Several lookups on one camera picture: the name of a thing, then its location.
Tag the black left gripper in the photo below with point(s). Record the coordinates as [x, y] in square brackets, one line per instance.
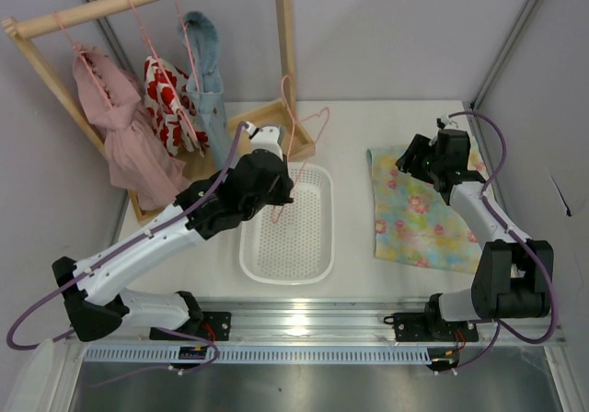
[280, 188]

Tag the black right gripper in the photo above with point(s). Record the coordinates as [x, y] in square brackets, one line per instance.
[416, 159]

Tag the pink wire hanger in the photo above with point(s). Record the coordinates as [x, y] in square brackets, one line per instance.
[303, 154]

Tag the floral pastel skirt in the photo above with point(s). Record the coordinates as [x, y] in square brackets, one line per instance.
[413, 225]

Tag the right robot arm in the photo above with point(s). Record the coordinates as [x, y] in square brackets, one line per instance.
[514, 275]

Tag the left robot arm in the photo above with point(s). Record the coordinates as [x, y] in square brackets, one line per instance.
[96, 297]

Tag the pink hanger under floral garment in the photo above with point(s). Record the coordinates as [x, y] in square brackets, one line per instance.
[156, 72]

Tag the pink hanger under denim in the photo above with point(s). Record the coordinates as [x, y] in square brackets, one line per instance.
[193, 56]

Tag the wooden clothes rack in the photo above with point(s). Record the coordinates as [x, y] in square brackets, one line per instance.
[163, 89]

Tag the white perforated plastic basket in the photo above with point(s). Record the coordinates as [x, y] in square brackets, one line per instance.
[294, 244]

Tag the red white floral garment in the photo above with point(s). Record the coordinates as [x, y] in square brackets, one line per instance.
[170, 104]

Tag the pink pleated dress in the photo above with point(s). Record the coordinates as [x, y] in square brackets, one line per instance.
[111, 99]

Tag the light blue denim garment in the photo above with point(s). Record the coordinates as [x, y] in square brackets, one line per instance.
[210, 105]

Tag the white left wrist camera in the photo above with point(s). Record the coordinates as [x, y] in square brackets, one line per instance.
[266, 137]

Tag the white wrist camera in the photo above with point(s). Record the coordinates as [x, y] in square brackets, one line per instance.
[445, 121]
[266, 137]

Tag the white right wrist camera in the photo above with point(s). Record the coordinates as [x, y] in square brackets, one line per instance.
[445, 121]

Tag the aluminium rail frame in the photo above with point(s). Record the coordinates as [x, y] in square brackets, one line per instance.
[310, 322]

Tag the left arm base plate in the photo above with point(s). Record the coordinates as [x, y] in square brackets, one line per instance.
[215, 326]

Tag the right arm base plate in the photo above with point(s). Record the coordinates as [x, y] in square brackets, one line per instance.
[420, 327]

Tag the white slotted cable duct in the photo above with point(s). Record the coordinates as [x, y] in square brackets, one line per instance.
[240, 354]

